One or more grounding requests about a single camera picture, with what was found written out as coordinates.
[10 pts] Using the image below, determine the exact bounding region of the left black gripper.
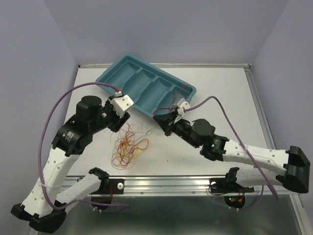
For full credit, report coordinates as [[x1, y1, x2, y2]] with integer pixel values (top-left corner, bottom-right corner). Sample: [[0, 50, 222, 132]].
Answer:
[[90, 95, 131, 134]]

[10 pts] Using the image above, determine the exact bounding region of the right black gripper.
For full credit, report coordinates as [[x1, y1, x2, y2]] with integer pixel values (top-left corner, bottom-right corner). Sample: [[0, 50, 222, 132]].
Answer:
[[154, 110, 200, 149]]

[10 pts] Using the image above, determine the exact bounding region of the separated red wire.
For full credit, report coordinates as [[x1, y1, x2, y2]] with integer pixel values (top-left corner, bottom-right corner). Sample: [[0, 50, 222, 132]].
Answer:
[[153, 85, 194, 116]]

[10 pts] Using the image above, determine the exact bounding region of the red yellow wire bundle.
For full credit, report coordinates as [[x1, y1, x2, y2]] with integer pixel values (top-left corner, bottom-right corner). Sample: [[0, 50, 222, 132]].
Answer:
[[109, 121, 158, 171]]

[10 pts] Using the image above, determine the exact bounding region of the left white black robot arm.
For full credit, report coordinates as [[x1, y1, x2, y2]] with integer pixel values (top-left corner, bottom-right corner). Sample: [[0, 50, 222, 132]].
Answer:
[[11, 95, 134, 234]]

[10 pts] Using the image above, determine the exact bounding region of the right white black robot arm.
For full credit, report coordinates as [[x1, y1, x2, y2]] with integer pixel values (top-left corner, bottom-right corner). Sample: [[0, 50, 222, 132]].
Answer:
[[153, 112, 311, 194]]

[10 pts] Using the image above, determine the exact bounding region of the teal plastic compartment tray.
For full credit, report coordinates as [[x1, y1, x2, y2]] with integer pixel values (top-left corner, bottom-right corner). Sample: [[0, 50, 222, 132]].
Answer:
[[96, 54, 197, 117]]

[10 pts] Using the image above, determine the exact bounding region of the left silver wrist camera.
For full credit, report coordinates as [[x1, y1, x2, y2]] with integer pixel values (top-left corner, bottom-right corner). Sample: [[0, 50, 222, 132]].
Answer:
[[111, 95, 134, 117]]

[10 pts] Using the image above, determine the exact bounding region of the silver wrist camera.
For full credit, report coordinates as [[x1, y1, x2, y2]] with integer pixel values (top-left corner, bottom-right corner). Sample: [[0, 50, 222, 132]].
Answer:
[[111, 95, 134, 117], [174, 98, 191, 123]]

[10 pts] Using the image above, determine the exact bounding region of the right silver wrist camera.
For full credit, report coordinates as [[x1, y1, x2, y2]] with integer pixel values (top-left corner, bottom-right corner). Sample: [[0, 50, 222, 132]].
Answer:
[[174, 98, 191, 123]]

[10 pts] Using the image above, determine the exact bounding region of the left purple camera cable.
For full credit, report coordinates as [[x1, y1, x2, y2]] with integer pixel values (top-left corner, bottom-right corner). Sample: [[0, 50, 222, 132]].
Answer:
[[39, 82, 128, 214]]

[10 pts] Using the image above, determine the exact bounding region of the aluminium front mounting rail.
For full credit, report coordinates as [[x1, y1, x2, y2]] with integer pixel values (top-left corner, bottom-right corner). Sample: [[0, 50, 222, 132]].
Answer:
[[41, 175, 301, 198]]

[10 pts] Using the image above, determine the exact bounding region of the aluminium table edge frame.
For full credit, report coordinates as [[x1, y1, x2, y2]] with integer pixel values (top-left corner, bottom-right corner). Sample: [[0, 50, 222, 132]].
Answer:
[[70, 65, 275, 159]]

